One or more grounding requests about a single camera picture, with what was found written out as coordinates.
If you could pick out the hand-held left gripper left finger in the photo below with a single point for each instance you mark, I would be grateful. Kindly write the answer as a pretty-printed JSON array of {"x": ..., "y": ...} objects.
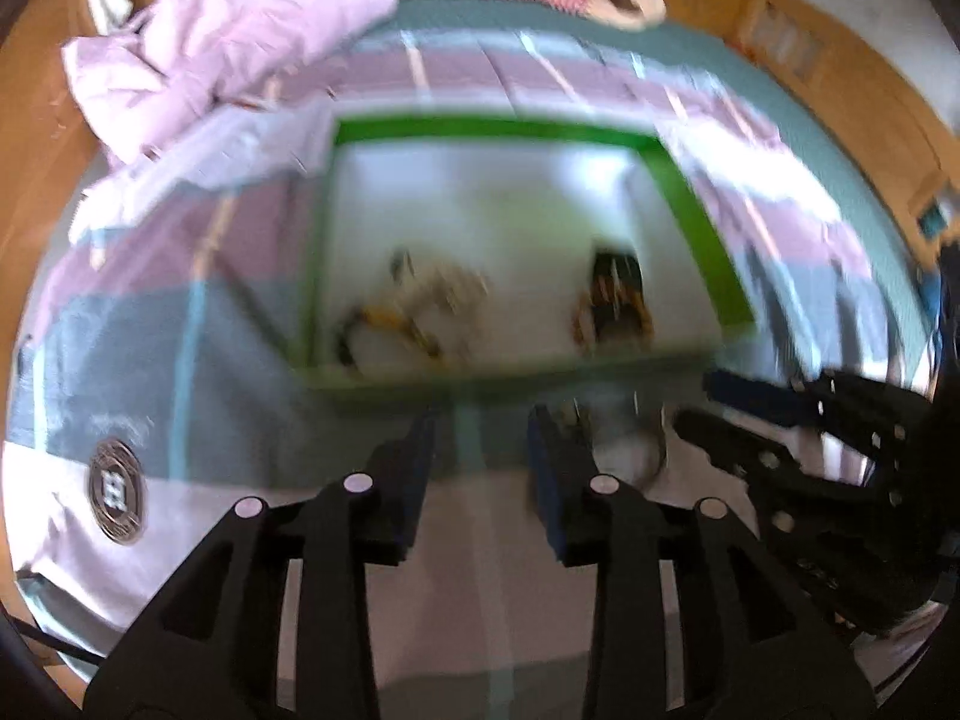
[{"x": 409, "y": 481}]

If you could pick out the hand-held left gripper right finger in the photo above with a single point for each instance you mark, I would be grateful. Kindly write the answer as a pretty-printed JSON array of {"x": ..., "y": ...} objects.
[{"x": 547, "y": 481}]

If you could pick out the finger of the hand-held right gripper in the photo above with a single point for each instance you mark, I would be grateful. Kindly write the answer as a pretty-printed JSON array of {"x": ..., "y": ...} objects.
[
  {"x": 731, "y": 446},
  {"x": 757, "y": 394}
]

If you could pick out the dark metal bangle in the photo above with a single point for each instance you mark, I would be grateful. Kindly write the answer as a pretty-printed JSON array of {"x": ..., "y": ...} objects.
[{"x": 660, "y": 451}]

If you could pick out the green cardboard box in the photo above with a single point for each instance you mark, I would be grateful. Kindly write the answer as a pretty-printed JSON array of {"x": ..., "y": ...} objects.
[{"x": 525, "y": 202}]

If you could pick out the plaid printed bed sheet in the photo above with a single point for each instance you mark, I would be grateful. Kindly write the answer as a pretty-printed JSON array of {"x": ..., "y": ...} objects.
[{"x": 150, "y": 330}]

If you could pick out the wooden panel with windows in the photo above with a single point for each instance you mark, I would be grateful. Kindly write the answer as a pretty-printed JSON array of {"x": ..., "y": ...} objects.
[{"x": 840, "y": 67}]

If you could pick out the pink duvet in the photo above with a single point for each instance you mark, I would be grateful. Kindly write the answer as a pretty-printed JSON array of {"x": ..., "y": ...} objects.
[{"x": 240, "y": 22}]

